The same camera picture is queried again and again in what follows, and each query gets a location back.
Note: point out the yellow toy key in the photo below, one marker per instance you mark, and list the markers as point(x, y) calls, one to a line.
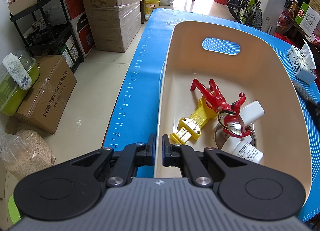
point(191, 127)

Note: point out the black metal shelf rack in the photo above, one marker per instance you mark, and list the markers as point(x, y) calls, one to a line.
point(45, 29)

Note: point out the yellow oil jug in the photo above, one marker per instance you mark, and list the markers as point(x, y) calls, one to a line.
point(150, 6)

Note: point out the green clear lid container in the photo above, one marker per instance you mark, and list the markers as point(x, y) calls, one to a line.
point(11, 93)

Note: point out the white pill bottle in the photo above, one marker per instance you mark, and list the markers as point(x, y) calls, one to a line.
point(242, 149)

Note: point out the white tissue pack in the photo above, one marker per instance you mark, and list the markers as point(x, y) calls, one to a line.
point(303, 63)

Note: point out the bag of grain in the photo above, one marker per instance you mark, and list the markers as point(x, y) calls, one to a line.
point(25, 153)

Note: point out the red ultraman figure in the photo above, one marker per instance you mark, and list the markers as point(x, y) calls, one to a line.
point(228, 115)

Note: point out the blue silicone baking mat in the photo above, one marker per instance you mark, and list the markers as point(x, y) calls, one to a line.
point(136, 112)

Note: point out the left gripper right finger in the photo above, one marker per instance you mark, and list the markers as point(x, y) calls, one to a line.
point(201, 168)

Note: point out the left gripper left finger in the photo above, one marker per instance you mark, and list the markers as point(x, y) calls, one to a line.
point(116, 168)

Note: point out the green white product box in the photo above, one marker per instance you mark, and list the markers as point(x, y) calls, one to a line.
point(307, 19)

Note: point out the green black bicycle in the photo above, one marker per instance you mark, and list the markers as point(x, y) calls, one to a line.
point(246, 12)

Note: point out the floor cardboard box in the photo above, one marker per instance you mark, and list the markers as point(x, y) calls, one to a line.
point(45, 102)

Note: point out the stacked large cardboard boxes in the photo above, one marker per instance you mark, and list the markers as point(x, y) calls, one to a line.
point(113, 23)

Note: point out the white cube adapter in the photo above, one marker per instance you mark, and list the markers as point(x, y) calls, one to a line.
point(251, 113)

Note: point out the white rolled cloth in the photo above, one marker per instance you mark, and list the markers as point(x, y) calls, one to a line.
point(17, 71)

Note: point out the beige plastic storage bin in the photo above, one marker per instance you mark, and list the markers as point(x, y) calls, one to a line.
point(238, 62)

